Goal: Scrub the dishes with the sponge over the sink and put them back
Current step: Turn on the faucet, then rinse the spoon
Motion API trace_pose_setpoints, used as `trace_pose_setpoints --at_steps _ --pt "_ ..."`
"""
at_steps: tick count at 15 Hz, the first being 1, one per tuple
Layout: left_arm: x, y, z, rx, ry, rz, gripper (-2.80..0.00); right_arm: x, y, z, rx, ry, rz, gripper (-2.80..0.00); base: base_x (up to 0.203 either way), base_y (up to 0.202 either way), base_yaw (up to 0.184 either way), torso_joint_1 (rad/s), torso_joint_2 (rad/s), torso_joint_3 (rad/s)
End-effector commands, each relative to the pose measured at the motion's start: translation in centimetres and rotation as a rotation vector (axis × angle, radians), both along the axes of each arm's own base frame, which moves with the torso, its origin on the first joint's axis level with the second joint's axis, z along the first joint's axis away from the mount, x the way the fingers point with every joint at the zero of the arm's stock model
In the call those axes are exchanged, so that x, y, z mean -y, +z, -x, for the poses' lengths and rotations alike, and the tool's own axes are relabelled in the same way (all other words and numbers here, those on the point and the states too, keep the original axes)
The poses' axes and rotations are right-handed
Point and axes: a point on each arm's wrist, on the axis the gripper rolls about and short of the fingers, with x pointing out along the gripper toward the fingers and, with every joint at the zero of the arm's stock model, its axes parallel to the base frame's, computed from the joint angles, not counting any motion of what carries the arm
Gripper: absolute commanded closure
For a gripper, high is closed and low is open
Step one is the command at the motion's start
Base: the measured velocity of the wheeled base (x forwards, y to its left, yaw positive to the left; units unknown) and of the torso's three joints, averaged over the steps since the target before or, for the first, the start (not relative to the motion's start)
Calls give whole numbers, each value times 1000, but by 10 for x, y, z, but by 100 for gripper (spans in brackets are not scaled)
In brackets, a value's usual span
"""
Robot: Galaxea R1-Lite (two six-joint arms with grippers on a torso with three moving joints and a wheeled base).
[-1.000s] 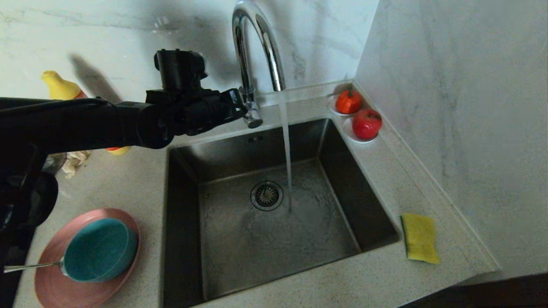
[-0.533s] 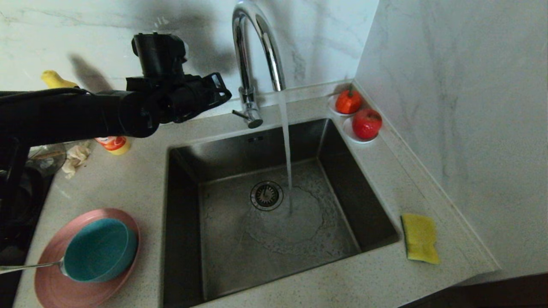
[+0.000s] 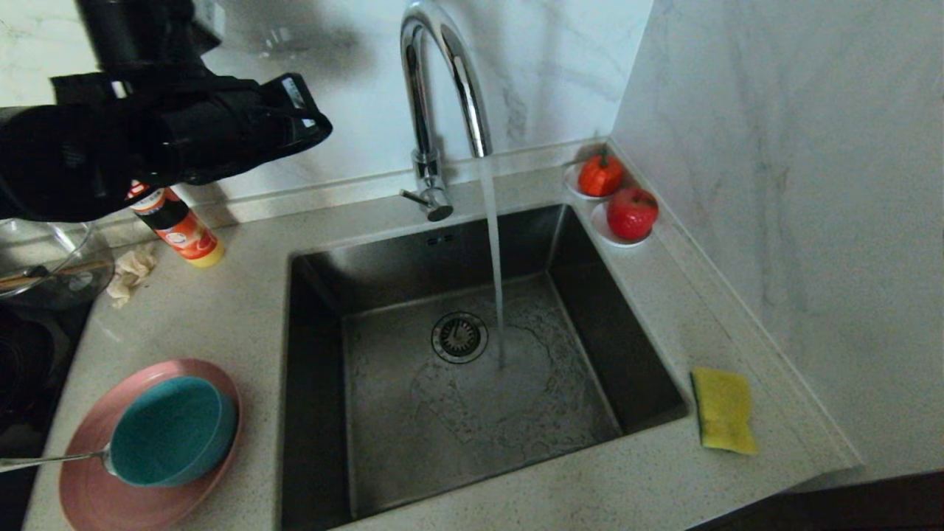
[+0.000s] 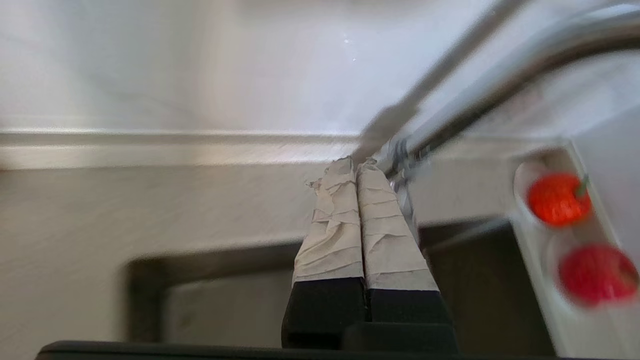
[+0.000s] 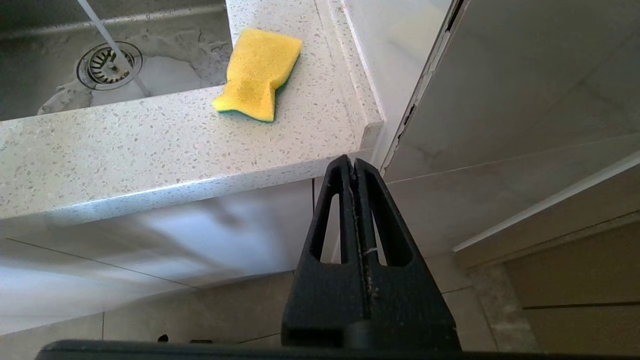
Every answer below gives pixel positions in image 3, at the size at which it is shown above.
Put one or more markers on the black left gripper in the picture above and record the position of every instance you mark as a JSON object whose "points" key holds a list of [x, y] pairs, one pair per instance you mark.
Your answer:
{"points": [[214, 129]]}

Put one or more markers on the chrome gooseneck faucet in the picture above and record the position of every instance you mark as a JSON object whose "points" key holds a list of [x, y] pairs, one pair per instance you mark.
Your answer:
{"points": [[425, 110]]}

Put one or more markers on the yellow capped dish soap bottle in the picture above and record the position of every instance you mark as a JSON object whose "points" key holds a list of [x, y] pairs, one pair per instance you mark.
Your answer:
{"points": [[181, 232]]}

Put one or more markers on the yellow green sponge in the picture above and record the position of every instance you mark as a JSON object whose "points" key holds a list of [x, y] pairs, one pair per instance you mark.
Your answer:
{"points": [[724, 410]]}

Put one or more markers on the stainless steel sink basin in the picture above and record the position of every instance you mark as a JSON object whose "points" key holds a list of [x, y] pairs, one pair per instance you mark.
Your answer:
{"points": [[479, 442]]}

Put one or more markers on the clear running water stream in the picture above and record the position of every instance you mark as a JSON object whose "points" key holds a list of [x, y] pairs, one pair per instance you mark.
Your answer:
{"points": [[493, 221]]}

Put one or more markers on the crumpled beige tissue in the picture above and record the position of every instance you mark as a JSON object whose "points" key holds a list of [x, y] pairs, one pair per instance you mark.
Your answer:
{"points": [[131, 273]]}

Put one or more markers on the round metal drain strainer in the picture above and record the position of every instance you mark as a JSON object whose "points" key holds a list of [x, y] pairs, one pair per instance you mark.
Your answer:
{"points": [[459, 337]]}

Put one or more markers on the clear glass bowl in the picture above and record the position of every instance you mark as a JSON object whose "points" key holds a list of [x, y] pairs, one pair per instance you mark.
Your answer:
{"points": [[44, 247]]}

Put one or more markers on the brown wooden stick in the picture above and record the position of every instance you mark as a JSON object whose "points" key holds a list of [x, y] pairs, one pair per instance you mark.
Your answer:
{"points": [[44, 277]]}

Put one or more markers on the teal bowl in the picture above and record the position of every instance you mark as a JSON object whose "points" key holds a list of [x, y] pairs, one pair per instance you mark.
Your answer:
{"points": [[173, 433]]}

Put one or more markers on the red apple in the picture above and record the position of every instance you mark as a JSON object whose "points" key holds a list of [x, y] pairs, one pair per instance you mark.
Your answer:
{"points": [[632, 213]]}

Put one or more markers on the black stove top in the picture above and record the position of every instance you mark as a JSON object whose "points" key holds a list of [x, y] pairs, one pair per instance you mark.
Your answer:
{"points": [[29, 369]]}

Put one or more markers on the metal spoon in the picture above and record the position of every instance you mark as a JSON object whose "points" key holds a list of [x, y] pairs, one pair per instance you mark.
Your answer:
{"points": [[44, 460]]}

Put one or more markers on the pink plate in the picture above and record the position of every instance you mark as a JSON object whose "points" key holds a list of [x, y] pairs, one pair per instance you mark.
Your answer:
{"points": [[92, 501]]}

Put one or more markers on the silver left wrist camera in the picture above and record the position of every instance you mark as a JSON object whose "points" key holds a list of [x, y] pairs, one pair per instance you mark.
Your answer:
{"points": [[210, 18]]}

